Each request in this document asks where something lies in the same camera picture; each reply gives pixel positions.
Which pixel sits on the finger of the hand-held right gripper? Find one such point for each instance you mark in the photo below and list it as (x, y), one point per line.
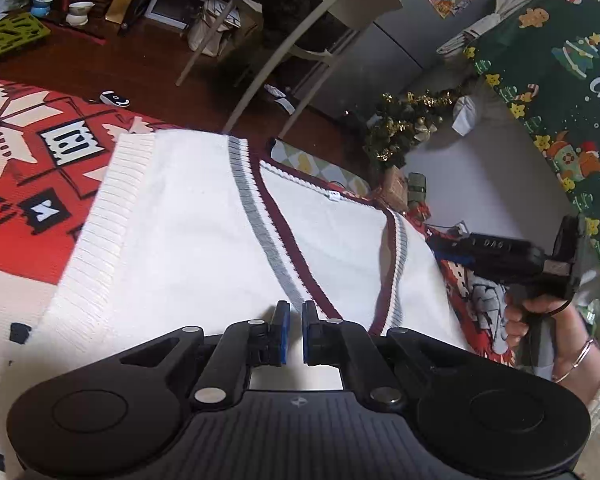
(455, 255)

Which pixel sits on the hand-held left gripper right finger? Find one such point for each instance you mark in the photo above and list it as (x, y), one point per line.
(310, 337)

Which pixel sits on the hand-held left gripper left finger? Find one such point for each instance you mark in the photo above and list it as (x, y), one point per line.
(282, 335)

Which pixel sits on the white knit sweater vest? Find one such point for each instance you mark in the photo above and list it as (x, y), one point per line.
(180, 235)

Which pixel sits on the person's right hand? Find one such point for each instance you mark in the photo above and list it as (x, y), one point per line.
(560, 330)

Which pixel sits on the grey crumpled garment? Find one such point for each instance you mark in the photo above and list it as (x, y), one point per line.
(485, 305)

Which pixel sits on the brown gift box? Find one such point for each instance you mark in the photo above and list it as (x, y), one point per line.
(394, 187)

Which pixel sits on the white paper card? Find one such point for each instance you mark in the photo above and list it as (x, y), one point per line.
(465, 115)

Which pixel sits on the small Christmas tree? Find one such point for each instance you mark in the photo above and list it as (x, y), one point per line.
(410, 120)

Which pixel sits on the green Christmas printed mat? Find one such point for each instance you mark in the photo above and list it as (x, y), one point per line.
(555, 110)

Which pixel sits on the pale patterned cushion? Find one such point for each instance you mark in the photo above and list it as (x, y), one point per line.
(310, 165)

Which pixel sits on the grey refrigerator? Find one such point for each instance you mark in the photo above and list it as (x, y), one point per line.
(410, 35)

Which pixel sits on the beige chair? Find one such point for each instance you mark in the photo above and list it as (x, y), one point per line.
(305, 35)

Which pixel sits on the red patterned blanket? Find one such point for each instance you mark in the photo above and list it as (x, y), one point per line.
(30, 210)

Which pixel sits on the black and white mouse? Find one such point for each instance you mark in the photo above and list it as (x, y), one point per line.
(114, 98)

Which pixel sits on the white tote bag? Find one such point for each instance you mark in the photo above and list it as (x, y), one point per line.
(212, 30)

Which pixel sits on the white cup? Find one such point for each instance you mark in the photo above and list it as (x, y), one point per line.
(80, 14)

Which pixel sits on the green lattice tray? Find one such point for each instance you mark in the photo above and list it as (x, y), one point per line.
(10, 35)

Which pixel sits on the blue cup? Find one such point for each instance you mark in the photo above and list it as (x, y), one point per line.
(42, 4)

